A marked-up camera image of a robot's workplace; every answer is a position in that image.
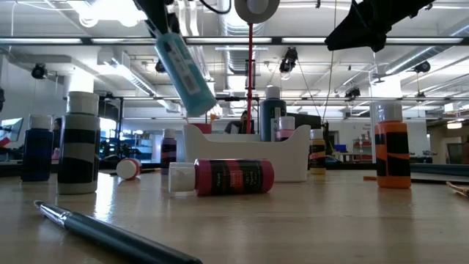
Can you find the orange paint bottle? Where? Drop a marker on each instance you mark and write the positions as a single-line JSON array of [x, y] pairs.
[[392, 183]]

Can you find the yellow paint bottle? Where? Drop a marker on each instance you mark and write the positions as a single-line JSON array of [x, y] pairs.
[[317, 143]]

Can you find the pink paint bottle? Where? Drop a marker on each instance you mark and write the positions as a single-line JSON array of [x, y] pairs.
[[286, 133]]

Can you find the red paint bottle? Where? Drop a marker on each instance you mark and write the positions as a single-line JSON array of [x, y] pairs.
[[126, 169]]

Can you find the purple paint bottle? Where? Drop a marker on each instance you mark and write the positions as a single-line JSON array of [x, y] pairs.
[[168, 150]]

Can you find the tilted background screen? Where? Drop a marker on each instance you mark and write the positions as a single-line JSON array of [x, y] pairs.
[[11, 128]]

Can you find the person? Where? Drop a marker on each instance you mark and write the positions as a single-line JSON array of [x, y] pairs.
[[238, 126]]

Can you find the grey paint bottle black label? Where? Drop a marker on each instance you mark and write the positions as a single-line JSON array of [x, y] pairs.
[[78, 122]]

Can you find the thin black paintbrush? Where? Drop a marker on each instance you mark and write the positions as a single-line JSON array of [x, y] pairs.
[[370, 178]]

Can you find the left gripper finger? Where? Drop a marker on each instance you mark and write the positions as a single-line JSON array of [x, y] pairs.
[[154, 18], [173, 23]]

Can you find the dark blue paint bottle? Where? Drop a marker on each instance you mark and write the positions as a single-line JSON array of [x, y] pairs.
[[36, 154]]

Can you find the dark paintbrush orange end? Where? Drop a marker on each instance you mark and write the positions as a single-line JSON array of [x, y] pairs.
[[152, 170]]

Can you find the black background monitor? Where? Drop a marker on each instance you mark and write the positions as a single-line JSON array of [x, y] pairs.
[[308, 122]]

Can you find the large light teal paint bottle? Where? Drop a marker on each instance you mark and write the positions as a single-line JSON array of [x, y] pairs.
[[183, 73]]

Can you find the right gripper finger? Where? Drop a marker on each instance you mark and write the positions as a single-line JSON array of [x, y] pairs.
[[351, 34], [378, 42]]

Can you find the magenta paint bottle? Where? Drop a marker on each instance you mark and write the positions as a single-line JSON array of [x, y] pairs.
[[267, 176]]

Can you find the large dark teal paint bottle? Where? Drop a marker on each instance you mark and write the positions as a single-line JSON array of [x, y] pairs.
[[269, 117]]

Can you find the white plastic bin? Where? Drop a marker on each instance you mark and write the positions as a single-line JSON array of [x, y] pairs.
[[256, 150]]

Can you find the black ceiling spotlight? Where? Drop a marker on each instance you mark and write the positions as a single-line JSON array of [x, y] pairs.
[[422, 67], [158, 67], [289, 58], [352, 92], [38, 71]]

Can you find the black aluminium rig frame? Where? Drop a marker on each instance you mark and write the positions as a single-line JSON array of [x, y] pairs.
[[276, 40]]

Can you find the paintbrush with orange tip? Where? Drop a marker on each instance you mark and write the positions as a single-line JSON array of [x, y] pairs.
[[213, 118]]

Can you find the background rack red bins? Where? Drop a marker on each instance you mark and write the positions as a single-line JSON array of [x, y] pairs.
[[362, 155]]

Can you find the black background workstation frame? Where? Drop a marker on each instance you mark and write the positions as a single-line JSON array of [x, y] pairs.
[[128, 98]]

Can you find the thin reddish paintbrush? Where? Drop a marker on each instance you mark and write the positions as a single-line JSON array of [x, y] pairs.
[[187, 120]]

